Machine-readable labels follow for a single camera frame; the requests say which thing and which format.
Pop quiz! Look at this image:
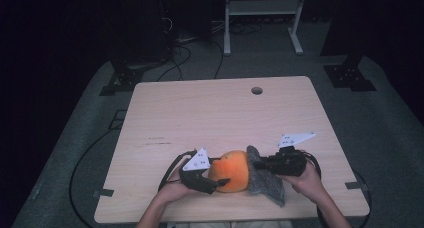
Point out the thin black floor cable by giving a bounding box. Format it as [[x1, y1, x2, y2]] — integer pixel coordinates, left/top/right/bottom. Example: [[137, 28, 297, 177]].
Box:
[[212, 39, 225, 80]]

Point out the orange plush toy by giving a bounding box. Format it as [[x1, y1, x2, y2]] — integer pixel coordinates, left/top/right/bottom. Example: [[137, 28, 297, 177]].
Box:
[[207, 149, 251, 194]]

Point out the dark tape strip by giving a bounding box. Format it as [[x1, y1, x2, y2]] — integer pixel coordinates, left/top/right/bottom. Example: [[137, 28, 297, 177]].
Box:
[[92, 188, 115, 199], [344, 180, 370, 191]]

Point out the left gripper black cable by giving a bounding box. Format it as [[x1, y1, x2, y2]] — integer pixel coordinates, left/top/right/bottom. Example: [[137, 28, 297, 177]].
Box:
[[157, 149, 198, 193]]

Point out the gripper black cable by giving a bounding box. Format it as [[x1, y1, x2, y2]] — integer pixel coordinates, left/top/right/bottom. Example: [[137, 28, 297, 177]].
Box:
[[157, 149, 198, 193], [299, 150, 327, 228]]

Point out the person's right hand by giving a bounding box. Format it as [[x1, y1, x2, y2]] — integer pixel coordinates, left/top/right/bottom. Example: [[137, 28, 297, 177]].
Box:
[[279, 160, 327, 204]]

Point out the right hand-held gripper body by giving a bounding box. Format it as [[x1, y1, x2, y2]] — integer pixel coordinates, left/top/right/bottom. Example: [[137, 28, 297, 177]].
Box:
[[275, 131, 317, 177]]

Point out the tangle of dark cables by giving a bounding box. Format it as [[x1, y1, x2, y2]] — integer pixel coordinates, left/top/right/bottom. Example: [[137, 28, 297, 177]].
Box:
[[209, 18, 265, 36]]

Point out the long black floor cable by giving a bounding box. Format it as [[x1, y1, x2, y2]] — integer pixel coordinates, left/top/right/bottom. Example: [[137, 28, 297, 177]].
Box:
[[68, 127, 118, 228]]

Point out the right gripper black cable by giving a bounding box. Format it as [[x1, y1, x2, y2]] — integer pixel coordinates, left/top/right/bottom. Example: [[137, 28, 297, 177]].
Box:
[[299, 150, 327, 228]]

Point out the black cable beside table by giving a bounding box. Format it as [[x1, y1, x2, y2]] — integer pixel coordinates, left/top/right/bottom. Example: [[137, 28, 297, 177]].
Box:
[[352, 169, 373, 228]]

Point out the black stand base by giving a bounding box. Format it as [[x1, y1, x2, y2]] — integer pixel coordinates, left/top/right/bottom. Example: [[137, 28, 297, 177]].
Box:
[[98, 62, 148, 97], [322, 54, 378, 93]]

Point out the grey cloth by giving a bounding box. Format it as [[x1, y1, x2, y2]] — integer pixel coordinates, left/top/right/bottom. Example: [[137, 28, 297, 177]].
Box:
[[245, 144, 287, 208]]

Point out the person's left hand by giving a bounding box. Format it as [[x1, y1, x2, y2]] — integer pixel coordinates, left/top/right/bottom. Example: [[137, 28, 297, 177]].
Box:
[[157, 167, 198, 203]]

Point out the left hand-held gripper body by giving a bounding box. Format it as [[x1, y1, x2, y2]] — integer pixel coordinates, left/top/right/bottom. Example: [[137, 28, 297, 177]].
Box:
[[178, 147, 218, 195]]

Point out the black looped floor cable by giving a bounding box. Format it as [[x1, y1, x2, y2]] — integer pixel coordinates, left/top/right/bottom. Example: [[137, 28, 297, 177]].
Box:
[[156, 43, 193, 83]]

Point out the white metal stand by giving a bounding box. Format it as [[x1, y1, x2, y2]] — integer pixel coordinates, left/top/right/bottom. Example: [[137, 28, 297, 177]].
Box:
[[223, 0, 309, 57]]

